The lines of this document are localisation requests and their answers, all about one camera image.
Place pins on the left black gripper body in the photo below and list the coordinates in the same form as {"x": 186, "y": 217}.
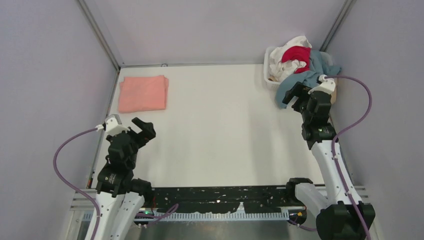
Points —
{"x": 134, "y": 154}

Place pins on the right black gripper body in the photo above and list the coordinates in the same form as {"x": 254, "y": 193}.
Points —
{"x": 306, "y": 116}

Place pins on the blue-grey t-shirt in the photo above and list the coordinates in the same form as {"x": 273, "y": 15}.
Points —
{"x": 318, "y": 66}

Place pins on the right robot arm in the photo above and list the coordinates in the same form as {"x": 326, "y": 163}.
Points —
{"x": 342, "y": 213}

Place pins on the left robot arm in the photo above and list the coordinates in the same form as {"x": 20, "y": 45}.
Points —
{"x": 119, "y": 195}

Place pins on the beige t-shirt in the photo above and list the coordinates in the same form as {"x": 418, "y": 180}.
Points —
{"x": 334, "y": 95}

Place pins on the white t-shirt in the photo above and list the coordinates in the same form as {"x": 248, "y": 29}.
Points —
{"x": 279, "y": 71}

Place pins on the red t-shirt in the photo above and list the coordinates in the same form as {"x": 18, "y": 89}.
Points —
{"x": 300, "y": 54}

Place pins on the folded pink t-shirt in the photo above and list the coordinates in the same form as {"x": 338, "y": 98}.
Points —
{"x": 141, "y": 94}

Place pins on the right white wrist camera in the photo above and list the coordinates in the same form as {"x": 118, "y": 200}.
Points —
{"x": 326, "y": 85}

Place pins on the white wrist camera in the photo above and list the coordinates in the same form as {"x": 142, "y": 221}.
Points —
{"x": 112, "y": 126}
{"x": 326, "y": 85}

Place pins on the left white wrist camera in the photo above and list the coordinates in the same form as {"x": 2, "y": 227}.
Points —
{"x": 112, "y": 126}

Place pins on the white slotted cable duct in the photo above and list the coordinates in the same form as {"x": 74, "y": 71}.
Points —
{"x": 236, "y": 216}

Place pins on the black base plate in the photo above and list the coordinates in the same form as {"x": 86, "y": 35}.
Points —
{"x": 223, "y": 199}

